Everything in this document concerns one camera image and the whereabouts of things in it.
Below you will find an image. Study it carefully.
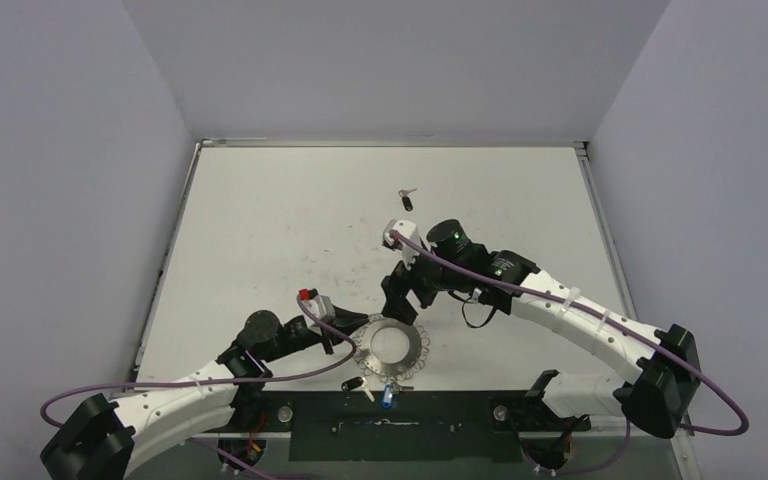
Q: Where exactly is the key with black tag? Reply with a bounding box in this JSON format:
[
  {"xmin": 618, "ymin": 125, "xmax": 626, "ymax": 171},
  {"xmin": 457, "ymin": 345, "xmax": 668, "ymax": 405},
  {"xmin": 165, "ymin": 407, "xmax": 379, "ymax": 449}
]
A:
[
  {"xmin": 398, "ymin": 188, "xmax": 416, "ymax": 212},
  {"xmin": 341, "ymin": 376, "xmax": 375, "ymax": 402}
]

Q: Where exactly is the metal keyring chain loop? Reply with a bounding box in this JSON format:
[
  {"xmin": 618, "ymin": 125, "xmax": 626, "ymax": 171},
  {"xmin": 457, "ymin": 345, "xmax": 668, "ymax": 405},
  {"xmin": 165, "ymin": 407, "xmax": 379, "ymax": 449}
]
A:
[{"xmin": 349, "ymin": 313, "xmax": 432, "ymax": 383}]

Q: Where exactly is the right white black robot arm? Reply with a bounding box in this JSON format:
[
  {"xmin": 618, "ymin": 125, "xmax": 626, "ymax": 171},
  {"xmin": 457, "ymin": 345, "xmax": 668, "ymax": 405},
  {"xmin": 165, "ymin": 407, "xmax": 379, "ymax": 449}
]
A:
[{"xmin": 381, "ymin": 219, "xmax": 700, "ymax": 439}]

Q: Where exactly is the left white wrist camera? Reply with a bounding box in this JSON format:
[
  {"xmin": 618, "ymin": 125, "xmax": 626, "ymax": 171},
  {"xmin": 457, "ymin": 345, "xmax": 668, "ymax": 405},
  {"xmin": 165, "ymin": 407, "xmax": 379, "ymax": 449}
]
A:
[{"xmin": 297, "ymin": 289, "xmax": 336, "ymax": 330}]

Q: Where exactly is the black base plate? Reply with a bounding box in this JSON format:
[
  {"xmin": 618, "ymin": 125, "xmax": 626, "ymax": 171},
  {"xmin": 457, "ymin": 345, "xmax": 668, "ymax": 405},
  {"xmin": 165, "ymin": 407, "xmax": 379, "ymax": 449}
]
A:
[{"xmin": 208, "ymin": 391, "xmax": 591, "ymax": 463}]

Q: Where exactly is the key with blue tag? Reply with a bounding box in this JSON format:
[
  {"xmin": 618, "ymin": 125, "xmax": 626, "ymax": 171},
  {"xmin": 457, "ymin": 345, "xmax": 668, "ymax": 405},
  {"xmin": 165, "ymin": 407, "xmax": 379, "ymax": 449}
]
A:
[{"xmin": 380, "ymin": 382, "xmax": 414, "ymax": 409}]

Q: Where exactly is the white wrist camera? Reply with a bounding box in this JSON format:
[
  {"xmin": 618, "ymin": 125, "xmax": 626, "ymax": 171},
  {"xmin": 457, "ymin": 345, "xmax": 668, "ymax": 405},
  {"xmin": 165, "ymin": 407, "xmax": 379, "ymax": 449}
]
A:
[
  {"xmin": 382, "ymin": 219, "xmax": 424, "ymax": 270},
  {"xmin": 297, "ymin": 289, "xmax": 336, "ymax": 330}
]

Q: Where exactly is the aluminium frame rail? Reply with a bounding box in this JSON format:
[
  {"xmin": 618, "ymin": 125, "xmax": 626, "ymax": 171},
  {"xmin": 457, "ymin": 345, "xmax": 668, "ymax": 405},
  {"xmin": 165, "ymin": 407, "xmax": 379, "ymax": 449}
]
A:
[{"xmin": 97, "ymin": 390, "xmax": 695, "ymax": 440}]

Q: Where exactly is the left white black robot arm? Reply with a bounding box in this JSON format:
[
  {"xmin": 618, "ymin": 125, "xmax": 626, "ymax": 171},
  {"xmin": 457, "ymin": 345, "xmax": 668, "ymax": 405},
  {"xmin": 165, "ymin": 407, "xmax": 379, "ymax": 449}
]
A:
[{"xmin": 40, "ymin": 301, "xmax": 371, "ymax": 479}]

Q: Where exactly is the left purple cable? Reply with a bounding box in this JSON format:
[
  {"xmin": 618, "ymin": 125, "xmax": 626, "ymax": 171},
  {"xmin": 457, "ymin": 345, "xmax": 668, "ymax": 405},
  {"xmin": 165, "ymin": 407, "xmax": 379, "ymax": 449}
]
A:
[{"xmin": 39, "ymin": 294, "xmax": 359, "ymax": 480}]

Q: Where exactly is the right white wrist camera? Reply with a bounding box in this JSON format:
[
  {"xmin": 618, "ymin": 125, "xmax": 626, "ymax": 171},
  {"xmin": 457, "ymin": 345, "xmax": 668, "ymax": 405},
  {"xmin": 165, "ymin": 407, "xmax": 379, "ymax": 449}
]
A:
[{"xmin": 382, "ymin": 219, "xmax": 424, "ymax": 270}]

